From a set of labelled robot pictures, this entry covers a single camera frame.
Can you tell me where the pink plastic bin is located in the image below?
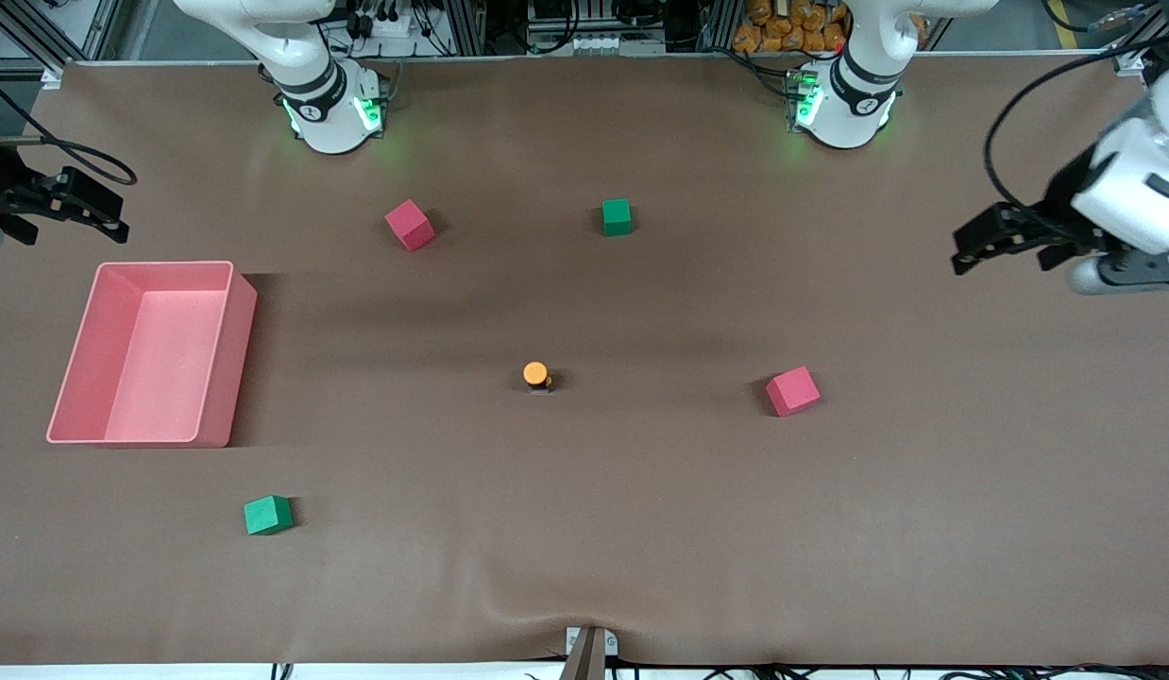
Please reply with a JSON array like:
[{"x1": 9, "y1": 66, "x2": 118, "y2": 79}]
[{"x1": 46, "y1": 261, "x2": 259, "y2": 449}]

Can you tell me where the red foam cube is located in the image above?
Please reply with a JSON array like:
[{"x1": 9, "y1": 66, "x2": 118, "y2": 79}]
[
  {"x1": 384, "y1": 198, "x2": 436, "y2": 252},
  {"x1": 766, "y1": 365, "x2": 822, "y2": 418}
]

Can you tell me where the orange snack bag pile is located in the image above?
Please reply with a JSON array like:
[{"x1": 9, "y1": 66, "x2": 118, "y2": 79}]
[{"x1": 733, "y1": 0, "x2": 850, "y2": 55}]

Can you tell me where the white power strip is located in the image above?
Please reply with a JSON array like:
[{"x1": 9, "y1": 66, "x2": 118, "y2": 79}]
[{"x1": 353, "y1": 8, "x2": 415, "y2": 39}]

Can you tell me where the white terminal strip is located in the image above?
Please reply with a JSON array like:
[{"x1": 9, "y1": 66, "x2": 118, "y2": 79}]
[{"x1": 568, "y1": 34, "x2": 667, "y2": 56}]

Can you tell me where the brown table mat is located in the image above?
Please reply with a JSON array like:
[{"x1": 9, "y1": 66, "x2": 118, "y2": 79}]
[{"x1": 0, "y1": 52, "x2": 1169, "y2": 667}]

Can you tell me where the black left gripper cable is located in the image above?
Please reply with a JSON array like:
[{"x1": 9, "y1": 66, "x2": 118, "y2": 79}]
[{"x1": 983, "y1": 33, "x2": 1169, "y2": 226}]

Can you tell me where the aluminium frame rail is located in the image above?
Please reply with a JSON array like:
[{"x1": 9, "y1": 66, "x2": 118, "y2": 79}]
[
  {"x1": 0, "y1": 0, "x2": 68, "y2": 91},
  {"x1": 1109, "y1": 0, "x2": 1169, "y2": 78}
]

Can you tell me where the black arm base cable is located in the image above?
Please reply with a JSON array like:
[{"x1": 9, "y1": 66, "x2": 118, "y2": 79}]
[{"x1": 721, "y1": 45, "x2": 795, "y2": 97}]

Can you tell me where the aluminium frame post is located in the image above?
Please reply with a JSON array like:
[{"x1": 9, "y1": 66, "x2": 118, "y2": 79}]
[
  {"x1": 700, "y1": 0, "x2": 741, "y2": 53},
  {"x1": 441, "y1": 0, "x2": 488, "y2": 58}
]

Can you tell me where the aluminium camera mount post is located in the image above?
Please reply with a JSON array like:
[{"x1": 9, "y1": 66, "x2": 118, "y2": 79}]
[{"x1": 561, "y1": 625, "x2": 620, "y2": 680}]

